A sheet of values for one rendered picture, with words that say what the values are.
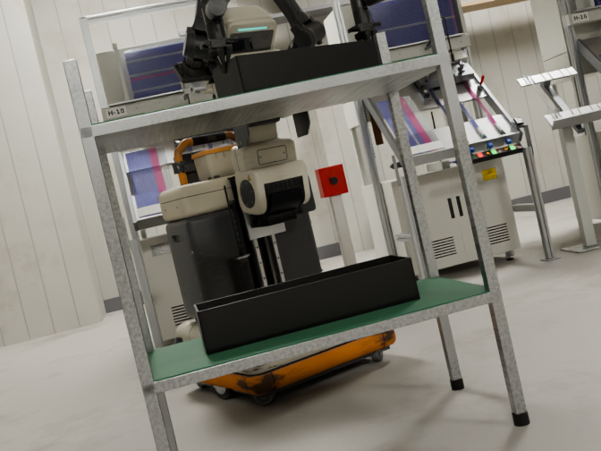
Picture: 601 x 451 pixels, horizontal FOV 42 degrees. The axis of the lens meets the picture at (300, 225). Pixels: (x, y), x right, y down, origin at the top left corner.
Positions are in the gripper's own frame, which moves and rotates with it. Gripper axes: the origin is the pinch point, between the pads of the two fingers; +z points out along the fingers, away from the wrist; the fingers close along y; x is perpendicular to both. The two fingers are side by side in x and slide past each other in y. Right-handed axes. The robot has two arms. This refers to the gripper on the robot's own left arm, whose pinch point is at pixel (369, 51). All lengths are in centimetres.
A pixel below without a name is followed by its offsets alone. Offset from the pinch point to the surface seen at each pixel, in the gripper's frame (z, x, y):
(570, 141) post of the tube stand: 50, 83, 193
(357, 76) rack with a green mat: 17, -61, -55
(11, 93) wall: -89, 430, -16
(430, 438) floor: 110, -51, -52
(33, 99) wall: -80, 425, -2
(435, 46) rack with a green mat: 14, -68, -35
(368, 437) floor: 110, -33, -58
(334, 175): 37, 137, 68
